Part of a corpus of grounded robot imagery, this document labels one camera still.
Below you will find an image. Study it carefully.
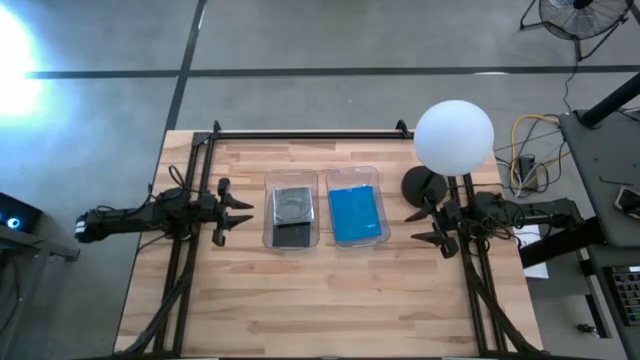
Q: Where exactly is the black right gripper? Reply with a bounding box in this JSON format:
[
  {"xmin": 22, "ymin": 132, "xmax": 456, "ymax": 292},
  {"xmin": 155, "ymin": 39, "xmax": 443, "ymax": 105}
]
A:
[{"xmin": 403, "ymin": 195, "xmax": 464, "ymax": 260}]

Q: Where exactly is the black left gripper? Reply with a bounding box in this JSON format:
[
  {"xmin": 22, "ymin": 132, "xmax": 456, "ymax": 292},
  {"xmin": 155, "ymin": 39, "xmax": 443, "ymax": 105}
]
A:
[{"xmin": 199, "ymin": 177, "xmax": 255, "ymax": 248}]

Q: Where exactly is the clear grey jewel case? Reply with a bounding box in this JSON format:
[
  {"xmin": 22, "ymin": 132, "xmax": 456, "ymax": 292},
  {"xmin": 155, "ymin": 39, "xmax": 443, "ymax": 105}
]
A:
[{"xmin": 271, "ymin": 185, "xmax": 317, "ymax": 228}]

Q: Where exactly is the black jewel case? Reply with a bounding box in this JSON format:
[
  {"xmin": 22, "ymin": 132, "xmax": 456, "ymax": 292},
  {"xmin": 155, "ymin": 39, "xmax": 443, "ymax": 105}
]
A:
[{"xmin": 272, "ymin": 222, "xmax": 313, "ymax": 250}]

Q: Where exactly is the blue jewel case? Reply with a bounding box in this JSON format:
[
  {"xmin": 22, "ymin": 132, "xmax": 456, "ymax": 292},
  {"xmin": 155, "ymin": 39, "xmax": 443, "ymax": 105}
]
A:
[{"xmin": 327, "ymin": 185, "xmax": 384, "ymax": 244}]

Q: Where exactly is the clear plastic bin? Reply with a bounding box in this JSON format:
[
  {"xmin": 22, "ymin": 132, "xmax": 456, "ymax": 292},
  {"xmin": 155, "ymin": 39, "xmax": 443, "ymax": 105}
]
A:
[
  {"xmin": 324, "ymin": 165, "xmax": 393, "ymax": 249},
  {"xmin": 262, "ymin": 168, "xmax": 321, "ymax": 251}
]

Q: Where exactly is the white globe lamp black base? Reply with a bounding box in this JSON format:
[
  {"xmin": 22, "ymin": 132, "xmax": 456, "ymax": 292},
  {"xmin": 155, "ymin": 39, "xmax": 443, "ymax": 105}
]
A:
[{"xmin": 400, "ymin": 99, "xmax": 496, "ymax": 210}]

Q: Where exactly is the white paper sheet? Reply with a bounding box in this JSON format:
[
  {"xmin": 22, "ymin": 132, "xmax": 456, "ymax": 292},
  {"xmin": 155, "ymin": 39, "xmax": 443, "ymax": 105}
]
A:
[{"xmin": 513, "ymin": 224, "xmax": 550, "ymax": 280}]

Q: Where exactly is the black power adapter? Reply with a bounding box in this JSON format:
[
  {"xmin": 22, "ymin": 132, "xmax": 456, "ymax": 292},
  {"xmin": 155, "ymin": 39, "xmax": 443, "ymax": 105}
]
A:
[{"xmin": 518, "ymin": 154, "xmax": 538, "ymax": 190}]

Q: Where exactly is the black desk bar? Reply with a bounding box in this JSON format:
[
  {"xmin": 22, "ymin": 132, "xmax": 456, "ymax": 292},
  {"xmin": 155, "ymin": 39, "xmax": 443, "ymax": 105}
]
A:
[{"xmin": 518, "ymin": 216, "xmax": 607, "ymax": 270}]

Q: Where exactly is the grey side table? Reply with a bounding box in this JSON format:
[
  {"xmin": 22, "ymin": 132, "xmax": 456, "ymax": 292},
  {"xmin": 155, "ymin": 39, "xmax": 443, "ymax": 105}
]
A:
[{"xmin": 558, "ymin": 108, "xmax": 640, "ymax": 250}]

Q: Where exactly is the smartphone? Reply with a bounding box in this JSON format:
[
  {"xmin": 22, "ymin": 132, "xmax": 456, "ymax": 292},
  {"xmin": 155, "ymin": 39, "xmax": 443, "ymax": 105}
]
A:
[{"xmin": 613, "ymin": 185, "xmax": 640, "ymax": 220}]

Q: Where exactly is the keyboard with coloured keys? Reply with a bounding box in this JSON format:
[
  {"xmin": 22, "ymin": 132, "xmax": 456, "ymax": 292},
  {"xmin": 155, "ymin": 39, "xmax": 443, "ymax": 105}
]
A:
[{"xmin": 606, "ymin": 263, "xmax": 640, "ymax": 327}]

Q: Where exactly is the black pole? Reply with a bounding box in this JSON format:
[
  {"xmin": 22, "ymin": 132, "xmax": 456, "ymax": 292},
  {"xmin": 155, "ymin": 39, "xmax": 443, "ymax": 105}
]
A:
[{"xmin": 579, "ymin": 72, "xmax": 640, "ymax": 128}]

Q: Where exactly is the black box blue light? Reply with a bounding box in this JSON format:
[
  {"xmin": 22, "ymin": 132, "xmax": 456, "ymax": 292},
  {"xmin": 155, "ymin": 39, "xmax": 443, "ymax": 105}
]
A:
[{"xmin": 0, "ymin": 191, "xmax": 44, "ymax": 247}]

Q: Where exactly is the black floor fan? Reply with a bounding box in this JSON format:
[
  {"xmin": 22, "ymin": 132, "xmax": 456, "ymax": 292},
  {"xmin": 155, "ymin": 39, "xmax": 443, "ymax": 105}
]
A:
[{"xmin": 518, "ymin": 0, "xmax": 633, "ymax": 63}]

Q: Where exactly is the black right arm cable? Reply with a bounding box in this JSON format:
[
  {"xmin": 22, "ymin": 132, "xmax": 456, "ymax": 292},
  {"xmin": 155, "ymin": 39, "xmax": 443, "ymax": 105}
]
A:
[{"xmin": 463, "ymin": 198, "xmax": 527, "ymax": 252}]

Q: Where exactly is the black aluminium table frame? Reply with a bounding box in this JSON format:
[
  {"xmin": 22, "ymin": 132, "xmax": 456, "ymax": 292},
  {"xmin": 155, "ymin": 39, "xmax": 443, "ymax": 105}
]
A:
[{"xmin": 113, "ymin": 119, "xmax": 544, "ymax": 360}]

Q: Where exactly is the yellow cable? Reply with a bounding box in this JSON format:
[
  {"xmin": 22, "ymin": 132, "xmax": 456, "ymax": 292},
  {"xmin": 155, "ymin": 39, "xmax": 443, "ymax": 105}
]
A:
[{"xmin": 508, "ymin": 114, "xmax": 571, "ymax": 191}]

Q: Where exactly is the grey cable bundle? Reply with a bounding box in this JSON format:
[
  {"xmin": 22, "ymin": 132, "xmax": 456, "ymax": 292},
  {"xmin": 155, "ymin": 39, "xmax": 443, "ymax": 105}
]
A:
[{"xmin": 493, "ymin": 128, "xmax": 572, "ymax": 200}]

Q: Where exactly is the black fan cable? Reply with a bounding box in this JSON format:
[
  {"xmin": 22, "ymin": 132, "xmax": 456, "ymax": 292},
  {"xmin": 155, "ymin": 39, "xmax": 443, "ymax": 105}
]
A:
[{"xmin": 562, "ymin": 58, "xmax": 582, "ymax": 114}]

